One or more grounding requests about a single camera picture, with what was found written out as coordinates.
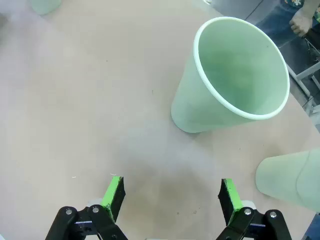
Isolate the person in floral shirt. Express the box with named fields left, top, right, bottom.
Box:
left=254, top=0, right=320, bottom=48

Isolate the grey metal frame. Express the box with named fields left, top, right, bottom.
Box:
left=287, top=37, right=320, bottom=117

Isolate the person's left hand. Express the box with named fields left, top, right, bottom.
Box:
left=289, top=7, right=314, bottom=38

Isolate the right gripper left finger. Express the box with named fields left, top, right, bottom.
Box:
left=44, top=175, right=129, bottom=240

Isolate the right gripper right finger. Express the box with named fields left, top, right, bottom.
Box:
left=214, top=178, right=292, bottom=240

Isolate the pale green plastic cup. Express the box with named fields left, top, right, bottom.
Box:
left=254, top=148, right=320, bottom=213
left=170, top=16, right=291, bottom=135
left=29, top=0, right=63, bottom=16

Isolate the person's left forearm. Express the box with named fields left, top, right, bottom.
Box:
left=300, top=0, right=320, bottom=17

